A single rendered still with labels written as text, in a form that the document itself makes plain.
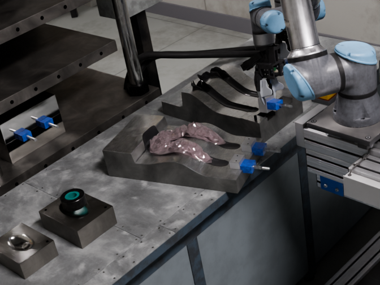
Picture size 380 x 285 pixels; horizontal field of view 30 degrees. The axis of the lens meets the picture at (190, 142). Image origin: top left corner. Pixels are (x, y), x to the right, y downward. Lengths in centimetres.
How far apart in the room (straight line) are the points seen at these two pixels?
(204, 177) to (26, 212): 62
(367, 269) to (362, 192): 81
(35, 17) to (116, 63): 271
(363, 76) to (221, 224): 75
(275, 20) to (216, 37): 326
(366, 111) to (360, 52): 18
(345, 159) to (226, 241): 56
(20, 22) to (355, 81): 128
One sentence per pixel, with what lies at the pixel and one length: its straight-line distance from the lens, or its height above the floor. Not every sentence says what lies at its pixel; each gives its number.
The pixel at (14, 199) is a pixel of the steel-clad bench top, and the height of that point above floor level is 80.
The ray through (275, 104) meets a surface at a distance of 252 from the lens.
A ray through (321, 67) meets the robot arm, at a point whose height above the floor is 125.
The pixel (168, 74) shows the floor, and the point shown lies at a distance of 510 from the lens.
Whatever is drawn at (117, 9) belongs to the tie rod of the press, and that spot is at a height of 118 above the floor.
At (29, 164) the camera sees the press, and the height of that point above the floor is 78.
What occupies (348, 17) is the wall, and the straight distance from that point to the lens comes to 493.
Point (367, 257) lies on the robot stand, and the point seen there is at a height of 23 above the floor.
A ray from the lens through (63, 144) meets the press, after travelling 286.
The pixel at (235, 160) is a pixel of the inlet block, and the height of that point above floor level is 88.
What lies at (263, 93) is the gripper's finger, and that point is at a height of 98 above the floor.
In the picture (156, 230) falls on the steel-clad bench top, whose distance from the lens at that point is 224.
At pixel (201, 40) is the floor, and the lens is 556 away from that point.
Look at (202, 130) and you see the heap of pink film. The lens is 248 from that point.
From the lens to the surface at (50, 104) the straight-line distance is 287.
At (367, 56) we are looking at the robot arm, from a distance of 208.
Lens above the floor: 215
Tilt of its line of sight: 31 degrees down
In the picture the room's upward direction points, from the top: 11 degrees counter-clockwise
